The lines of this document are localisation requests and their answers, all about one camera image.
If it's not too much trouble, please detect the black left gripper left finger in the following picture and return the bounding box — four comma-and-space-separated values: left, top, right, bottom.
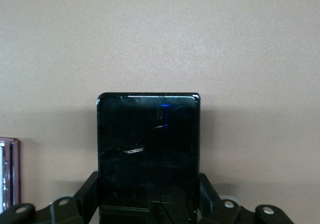
0, 171, 101, 224

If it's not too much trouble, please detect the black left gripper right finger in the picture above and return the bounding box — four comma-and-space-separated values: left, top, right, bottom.
199, 173, 296, 224

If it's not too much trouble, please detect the lavender flip phone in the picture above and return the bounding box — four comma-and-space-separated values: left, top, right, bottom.
0, 137, 21, 211

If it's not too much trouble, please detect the long black phone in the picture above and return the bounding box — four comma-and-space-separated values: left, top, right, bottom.
96, 92, 202, 224

